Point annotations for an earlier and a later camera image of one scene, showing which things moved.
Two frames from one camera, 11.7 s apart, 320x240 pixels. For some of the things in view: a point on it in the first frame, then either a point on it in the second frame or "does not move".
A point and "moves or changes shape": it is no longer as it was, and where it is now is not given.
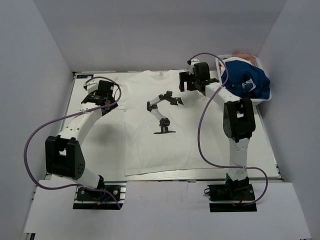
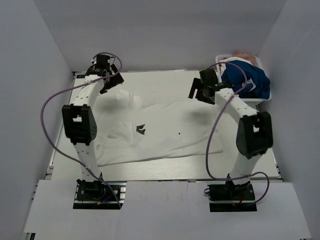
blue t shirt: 245,79 does not move
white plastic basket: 258,65 does not move
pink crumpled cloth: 241,54 does not move
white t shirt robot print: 162,125 moves or changes shape
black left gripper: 114,106 → 109,86
